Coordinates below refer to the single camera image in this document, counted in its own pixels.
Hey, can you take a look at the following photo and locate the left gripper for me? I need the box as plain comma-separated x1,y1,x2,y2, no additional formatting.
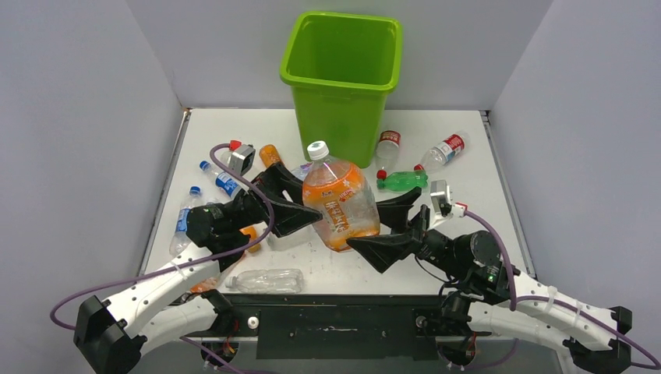
225,164,331,236

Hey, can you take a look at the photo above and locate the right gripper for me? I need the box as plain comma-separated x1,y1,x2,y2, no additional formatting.
344,186,464,276

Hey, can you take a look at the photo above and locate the large orange label bottle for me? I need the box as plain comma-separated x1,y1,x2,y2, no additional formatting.
302,140,380,252

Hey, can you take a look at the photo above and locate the green plastic bottle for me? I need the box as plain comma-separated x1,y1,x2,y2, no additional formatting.
376,170,429,192

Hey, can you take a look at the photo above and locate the red label bottle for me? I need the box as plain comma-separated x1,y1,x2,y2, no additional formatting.
375,130,401,180
413,131,470,175

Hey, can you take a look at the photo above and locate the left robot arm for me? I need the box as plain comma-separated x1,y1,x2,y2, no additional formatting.
73,164,322,373

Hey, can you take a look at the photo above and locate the green plastic bin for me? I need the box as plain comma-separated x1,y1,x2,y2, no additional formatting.
279,11,403,168

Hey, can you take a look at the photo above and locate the crushed purple label clear bottle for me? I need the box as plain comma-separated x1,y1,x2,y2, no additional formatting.
291,162,313,181

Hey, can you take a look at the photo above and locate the small orange label bottle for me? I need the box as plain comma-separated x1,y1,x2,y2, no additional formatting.
240,226,261,253

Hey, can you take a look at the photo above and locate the small orange juice bottle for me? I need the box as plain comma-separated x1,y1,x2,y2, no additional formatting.
259,144,282,168

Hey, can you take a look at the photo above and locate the blue label water bottle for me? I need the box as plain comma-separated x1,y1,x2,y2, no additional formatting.
199,161,242,199

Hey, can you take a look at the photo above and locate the flat orange label bottle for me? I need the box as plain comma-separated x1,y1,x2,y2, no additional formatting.
189,277,219,294

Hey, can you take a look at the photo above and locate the blue cap water bottle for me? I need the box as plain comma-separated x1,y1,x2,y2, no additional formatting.
169,185,202,256

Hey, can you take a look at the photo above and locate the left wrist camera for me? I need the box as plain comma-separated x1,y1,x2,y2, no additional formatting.
228,140,256,176

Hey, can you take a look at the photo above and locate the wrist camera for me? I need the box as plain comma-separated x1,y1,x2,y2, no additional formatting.
429,180,467,229
228,140,256,176

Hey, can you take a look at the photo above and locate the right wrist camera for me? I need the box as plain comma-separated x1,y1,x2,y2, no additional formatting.
429,180,467,229

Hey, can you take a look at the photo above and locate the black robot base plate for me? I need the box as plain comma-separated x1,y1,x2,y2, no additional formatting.
180,293,492,362

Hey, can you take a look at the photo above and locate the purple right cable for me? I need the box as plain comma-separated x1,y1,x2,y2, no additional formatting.
439,209,661,372

